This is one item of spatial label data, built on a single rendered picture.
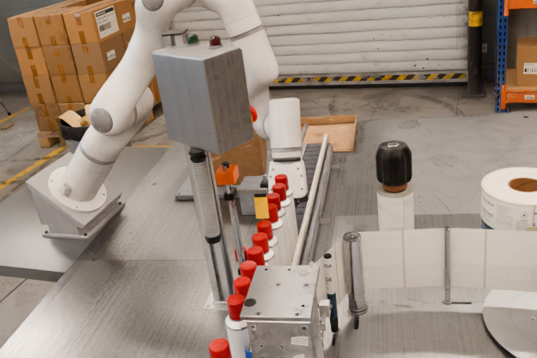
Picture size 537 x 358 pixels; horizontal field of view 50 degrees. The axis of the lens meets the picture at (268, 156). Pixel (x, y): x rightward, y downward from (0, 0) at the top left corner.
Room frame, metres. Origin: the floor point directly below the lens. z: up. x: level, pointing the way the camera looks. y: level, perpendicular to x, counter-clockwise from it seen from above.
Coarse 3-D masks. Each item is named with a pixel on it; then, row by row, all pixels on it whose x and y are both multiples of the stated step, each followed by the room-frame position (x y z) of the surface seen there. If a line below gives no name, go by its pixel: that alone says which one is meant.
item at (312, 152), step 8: (312, 144) 2.01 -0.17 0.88; (320, 144) 2.00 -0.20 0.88; (304, 152) 1.94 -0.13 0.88; (312, 152) 1.93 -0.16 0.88; (304, 160) 1.87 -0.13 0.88; (312, 160) 1.86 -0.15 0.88; (312, 168) 1.80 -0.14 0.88; (312, 176) 1.73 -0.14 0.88; (320, 176) 1.73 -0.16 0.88; (296, 208) 1.53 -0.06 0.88; (304, 208) 1.52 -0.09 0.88; (312, 208) 1.52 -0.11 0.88; (296, 216) 1.48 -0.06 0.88; (304, 240) 1.34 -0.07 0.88; (304, 248) 1.31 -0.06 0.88
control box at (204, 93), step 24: (168, 48) 1.17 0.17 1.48; (192, 48) 1.13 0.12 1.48; (240, 48) 1.09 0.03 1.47; (168, 72) 1.12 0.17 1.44; (192, 72) 1.06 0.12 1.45; (216, 72) 1.05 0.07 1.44; (240, 72) 1.08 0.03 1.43; (168, 96) 1.13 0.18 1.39; (192, 96) 1.07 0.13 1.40; (216, 96) 1.04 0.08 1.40; (240, 96) 1.08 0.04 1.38; (168, 120) 1.14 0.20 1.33; (192, 120) 1.08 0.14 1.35; (216, 120) 1.03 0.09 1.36; (240, 120) 1.07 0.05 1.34; (192, 144) 1.09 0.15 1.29; (216, 144) 1.03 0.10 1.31; (240, 144) 1.07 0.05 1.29
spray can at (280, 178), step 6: (282, 174) 1.34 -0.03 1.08; (276, 180) 1.31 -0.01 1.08; (282, 180) 1.31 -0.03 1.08; (288, 186) 1.32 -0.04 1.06; (288, 192) 1.31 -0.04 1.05; (294, 204) 1.32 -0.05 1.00; (294, 210) 1.32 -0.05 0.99; (294, 216) 1.31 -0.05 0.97; (294, 222) 1.31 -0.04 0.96; (294, 228) 1.31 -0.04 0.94
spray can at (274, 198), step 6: (270, 198) 1.21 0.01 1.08; (276, 198) 1.21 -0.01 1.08; (276, 204) 1.21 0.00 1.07; (282, 210) 1.22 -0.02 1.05; (282, 216) 1.21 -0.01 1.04; (288, 240) 1.22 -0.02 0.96; (288, 246) 1.22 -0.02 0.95; (288, 252) 1.21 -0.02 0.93; (288, 258) 1.21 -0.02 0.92; (288, 264) 1.21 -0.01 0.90
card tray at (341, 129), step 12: (300, 120) 2.35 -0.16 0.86; (312, 120) 2.33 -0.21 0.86; (324, 120) 2.32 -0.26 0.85; (336, 120) 2.31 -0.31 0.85; (348, 120) 2.30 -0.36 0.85; (312, 132) 2.25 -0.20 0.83; (324, 132) 2.23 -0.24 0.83; (336, 132) 2.21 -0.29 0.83; (348, 132) 2.20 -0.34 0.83; (336, 144) 2.09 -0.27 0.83; (348, 144) 2.07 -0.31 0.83
